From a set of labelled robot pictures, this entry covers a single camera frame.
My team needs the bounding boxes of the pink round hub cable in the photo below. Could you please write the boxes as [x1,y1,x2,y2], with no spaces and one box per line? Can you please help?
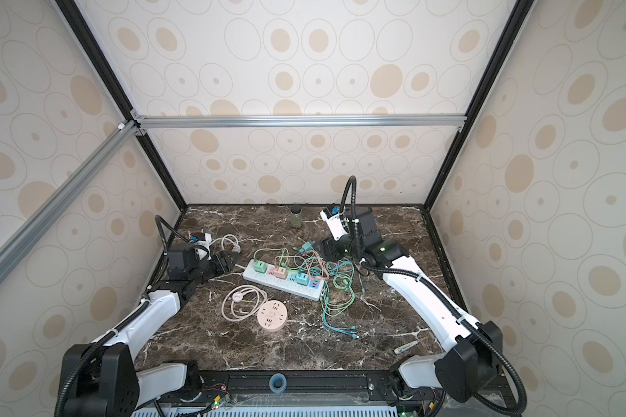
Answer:
[221,284,268,323]

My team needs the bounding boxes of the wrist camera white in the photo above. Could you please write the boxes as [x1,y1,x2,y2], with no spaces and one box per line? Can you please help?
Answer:
[320,205,350,241]
[190,233,211,261]

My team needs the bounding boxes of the glass spice jar black lid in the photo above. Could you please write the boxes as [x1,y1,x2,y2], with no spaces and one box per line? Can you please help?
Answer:
[290,204,303,229]

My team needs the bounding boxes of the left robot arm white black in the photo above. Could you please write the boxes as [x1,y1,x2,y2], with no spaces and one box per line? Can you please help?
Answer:
[53,216,241,416]

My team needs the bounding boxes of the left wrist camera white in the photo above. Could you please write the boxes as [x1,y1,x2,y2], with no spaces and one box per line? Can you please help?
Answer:
[190,233,211,261]

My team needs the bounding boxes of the silver aluminium bar back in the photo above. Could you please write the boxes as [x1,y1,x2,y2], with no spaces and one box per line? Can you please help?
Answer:
[137,114,466,129]

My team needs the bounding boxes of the blue tape roll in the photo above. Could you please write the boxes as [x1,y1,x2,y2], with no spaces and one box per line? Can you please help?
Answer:
[269,373,287,394]

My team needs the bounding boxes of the silver aluminium bar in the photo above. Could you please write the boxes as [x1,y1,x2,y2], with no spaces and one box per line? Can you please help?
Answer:
[0,121,137,285]
[137,114,466,129]

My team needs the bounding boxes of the pink charger plug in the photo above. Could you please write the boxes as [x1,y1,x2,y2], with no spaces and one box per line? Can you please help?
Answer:
[272,267,289,280]

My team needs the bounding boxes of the white power strip cable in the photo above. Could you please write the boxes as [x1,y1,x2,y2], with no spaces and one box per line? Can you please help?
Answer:
[210,234,242,255]

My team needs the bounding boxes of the green charger plug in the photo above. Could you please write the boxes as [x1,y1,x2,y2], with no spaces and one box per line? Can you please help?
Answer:
[253,261,269,274]

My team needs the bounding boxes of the teal charger plug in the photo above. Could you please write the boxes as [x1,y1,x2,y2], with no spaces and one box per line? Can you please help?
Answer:
[299,242,313,253]
[295,273,310,286]

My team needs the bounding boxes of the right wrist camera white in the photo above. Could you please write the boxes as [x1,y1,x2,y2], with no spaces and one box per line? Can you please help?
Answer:
[320,205,350,241]

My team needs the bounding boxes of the green charger cable bundle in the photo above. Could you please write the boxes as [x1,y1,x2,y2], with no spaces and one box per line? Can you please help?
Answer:
[252,247,356,319]

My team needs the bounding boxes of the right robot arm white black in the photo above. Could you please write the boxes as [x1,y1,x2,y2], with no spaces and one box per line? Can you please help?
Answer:
[321,177,528,416]

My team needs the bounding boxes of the pink round socket hub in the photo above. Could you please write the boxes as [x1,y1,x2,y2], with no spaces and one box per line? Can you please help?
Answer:
[257,300,288,333]

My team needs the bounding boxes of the white colourful power strip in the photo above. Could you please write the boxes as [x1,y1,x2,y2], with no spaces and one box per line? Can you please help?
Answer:
[243,259,322,302]

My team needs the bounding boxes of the pink charger cable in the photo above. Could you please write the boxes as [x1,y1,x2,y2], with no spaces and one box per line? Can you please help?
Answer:
[286,249,330,280]

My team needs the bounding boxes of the silver aluminium bar left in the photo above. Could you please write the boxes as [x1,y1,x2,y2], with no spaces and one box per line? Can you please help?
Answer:
[0,121,137,285]

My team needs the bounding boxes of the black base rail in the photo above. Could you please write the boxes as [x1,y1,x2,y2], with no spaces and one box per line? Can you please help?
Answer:
[129,368,508,417]

